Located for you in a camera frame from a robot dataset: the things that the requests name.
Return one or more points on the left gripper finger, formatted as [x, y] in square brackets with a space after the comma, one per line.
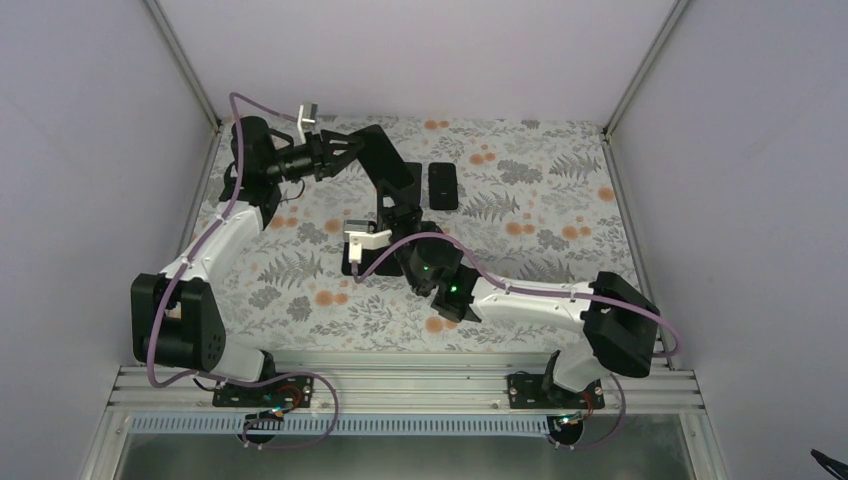
[338, 160]
[337, 139]

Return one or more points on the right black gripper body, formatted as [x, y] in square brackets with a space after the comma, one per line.
[410, 216]

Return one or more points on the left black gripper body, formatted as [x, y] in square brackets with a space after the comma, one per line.
[318, 157]

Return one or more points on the black phone row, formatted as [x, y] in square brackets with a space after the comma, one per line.
[413, 192]
[442, 186]
[372, 261]

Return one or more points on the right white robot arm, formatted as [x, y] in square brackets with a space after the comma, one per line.
[615, 324]

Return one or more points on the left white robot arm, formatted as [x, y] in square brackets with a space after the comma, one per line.
[176, 321]

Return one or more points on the floral table mat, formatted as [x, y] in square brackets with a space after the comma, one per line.
[536, 202]

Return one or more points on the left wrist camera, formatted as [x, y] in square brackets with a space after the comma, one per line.
[306, 121]

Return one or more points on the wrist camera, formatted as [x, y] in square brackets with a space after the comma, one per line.
[361, 236]
[306, 121]

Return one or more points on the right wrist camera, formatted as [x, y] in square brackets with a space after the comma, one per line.
[361, 236]

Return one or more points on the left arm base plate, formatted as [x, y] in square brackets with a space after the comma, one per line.
[293, 392]

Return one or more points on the grey slotted cable duct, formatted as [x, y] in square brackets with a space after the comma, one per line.
[346, 424]

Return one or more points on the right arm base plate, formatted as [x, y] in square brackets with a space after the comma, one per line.
[526, 391]

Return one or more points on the aluminium rail frame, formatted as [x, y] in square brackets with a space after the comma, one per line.
[470, 383]

